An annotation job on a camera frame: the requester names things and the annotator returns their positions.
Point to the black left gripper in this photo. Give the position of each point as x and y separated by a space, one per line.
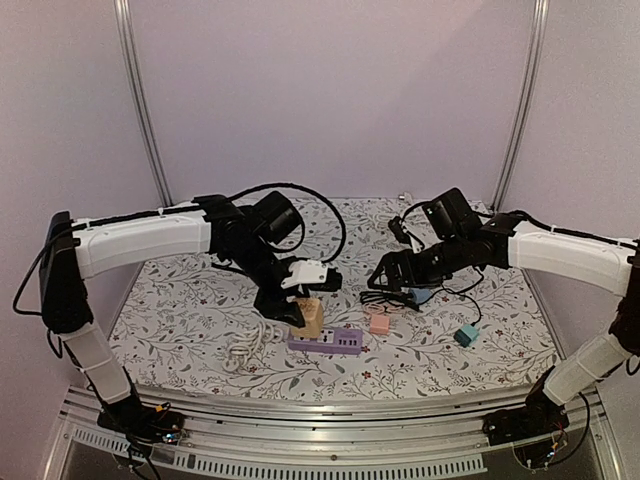
264 304

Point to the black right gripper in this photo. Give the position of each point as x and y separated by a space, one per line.
396 268

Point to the beige cube socket adapter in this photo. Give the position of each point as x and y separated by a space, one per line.
313 315

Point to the purple power strip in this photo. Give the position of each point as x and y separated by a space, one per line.
331 341

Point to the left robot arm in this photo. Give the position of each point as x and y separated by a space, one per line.
80 251

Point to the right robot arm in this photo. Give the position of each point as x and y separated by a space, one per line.
517 240

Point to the light blue charger plug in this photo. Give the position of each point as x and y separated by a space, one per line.
420 296

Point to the pink charger plug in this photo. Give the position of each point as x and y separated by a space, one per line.
379 324

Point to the teal charger plug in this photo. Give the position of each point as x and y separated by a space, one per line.
466 335

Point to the floral table mat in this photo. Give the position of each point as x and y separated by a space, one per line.
181 315

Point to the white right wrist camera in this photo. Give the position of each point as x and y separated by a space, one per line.
405 235

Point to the aluminium front rail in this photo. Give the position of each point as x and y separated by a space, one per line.
437 437

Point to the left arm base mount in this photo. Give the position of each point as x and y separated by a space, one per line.
143 424

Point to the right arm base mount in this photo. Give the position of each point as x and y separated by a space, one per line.
535 432

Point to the right aluminium frame post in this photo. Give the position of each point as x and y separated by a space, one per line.
526 95

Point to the aluminium frame post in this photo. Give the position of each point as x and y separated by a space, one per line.
124 23
526 95

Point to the left aluminium frame post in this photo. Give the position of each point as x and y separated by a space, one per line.
124 23

